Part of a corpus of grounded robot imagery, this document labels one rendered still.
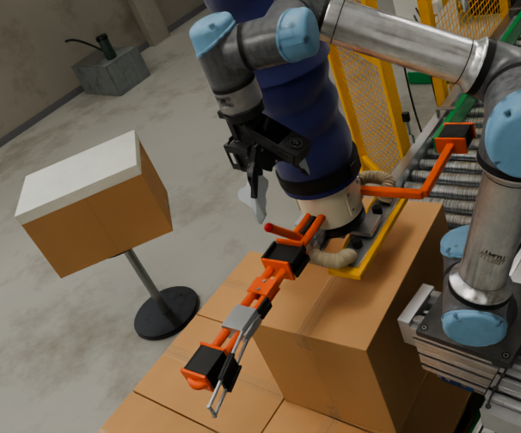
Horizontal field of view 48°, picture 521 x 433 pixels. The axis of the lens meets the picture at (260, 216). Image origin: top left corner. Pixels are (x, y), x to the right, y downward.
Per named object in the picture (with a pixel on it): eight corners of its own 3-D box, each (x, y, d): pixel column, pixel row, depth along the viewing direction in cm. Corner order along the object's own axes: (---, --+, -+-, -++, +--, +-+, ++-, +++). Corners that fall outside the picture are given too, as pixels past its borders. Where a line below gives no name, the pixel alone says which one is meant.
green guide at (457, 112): (523, 4, 367) (522, -10, 362) (541, 3, 360) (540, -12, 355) (419, 152, 280) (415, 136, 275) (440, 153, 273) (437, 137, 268)
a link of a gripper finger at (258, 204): (242, 219, 109) (247, 169, 108) (266, 225, 105) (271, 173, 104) (230, 220, 107) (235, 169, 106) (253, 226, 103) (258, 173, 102)
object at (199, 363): (209, 354, 137) (200, 340, 134) (233, 362, 132) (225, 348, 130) (188, 383, 132) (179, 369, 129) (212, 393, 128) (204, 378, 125)
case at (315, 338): (359, 275, 230) (332, 194, 208) (462, 291, 206) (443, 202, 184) (285, 401, 196) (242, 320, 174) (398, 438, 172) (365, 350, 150)
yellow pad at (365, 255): (377, 197, 179) (374, 184, 176) (408, 199, 173) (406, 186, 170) (328, 275, 160) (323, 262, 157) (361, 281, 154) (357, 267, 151)
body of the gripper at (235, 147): (259, 149, 112) (236, 93, 105) (293, 154, 106) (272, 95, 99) (233, 173, 108) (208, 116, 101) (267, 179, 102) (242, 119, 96)
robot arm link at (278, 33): (315, -13, 91) (250, 5, 96) (300, 15, 83) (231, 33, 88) (328, 34, 96) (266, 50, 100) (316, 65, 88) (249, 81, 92)
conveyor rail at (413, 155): (519, 27, 377) (517, -2, 367) (529, 27, 374) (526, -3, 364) (351, 276, 252) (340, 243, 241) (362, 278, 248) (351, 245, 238)
